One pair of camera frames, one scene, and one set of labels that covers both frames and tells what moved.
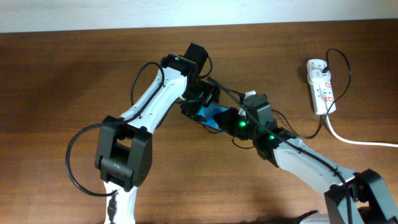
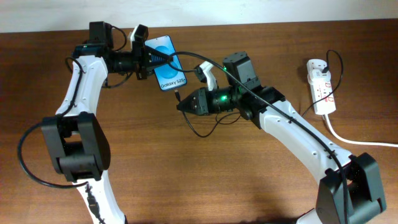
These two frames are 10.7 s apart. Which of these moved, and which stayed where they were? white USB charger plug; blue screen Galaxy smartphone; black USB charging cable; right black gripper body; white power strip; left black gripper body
Moved: left black gripper body; blue screen Galaxy smartphone; black USB charging cable; right black gripper body
Stayed: white power strip; white USB charger plug
